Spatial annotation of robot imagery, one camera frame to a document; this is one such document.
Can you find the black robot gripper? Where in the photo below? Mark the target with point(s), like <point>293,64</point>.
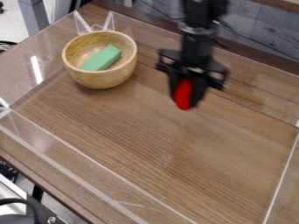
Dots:
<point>210,71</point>

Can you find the red plush fruit green stem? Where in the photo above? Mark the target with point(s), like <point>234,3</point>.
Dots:
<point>184,95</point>

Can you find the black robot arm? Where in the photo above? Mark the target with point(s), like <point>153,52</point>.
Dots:
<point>200,31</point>

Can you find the green rectangular block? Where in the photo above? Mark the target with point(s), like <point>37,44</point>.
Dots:
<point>103,59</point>

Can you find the wooden bowl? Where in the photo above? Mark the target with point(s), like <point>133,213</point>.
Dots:
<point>85,46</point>

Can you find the clear acrylic tray enclosure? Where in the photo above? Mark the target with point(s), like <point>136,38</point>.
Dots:
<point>124,157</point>

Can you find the grey post top left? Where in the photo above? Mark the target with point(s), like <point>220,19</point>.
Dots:
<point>34,15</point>

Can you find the black metal bracket with screw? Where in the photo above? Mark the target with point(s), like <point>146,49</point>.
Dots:
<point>47,216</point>

